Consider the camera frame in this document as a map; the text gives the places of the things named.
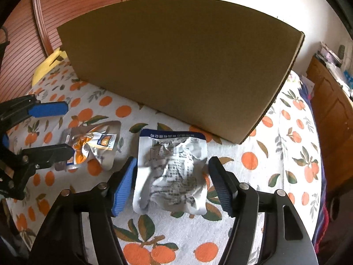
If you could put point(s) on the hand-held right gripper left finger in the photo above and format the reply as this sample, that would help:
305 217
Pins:
124 190

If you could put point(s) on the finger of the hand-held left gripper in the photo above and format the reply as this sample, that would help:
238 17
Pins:
49 153
49 109

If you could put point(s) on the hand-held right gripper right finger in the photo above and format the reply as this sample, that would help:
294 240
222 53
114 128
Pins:
223 190

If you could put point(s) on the silver orange label snack packet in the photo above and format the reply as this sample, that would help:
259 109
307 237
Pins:
91 143

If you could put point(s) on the silver blue edged snack packet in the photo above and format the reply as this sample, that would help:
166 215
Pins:
171 171

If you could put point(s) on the brown cardboard box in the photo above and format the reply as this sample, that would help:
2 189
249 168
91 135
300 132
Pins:
179 69

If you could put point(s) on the yellow pillow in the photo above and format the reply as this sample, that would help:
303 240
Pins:
44 66

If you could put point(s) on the wooden louvred wardrobe door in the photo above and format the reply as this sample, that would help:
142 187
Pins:
27 47

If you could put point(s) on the orange fruit printed bed sheet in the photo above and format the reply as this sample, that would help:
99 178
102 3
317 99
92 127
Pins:
275 149

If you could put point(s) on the navy blue blanket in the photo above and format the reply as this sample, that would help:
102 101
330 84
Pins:
322 220

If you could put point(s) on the wooden cabinet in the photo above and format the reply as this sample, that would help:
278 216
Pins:
331 110

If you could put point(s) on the clutter of household items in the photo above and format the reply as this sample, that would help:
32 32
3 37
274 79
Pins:
336 66

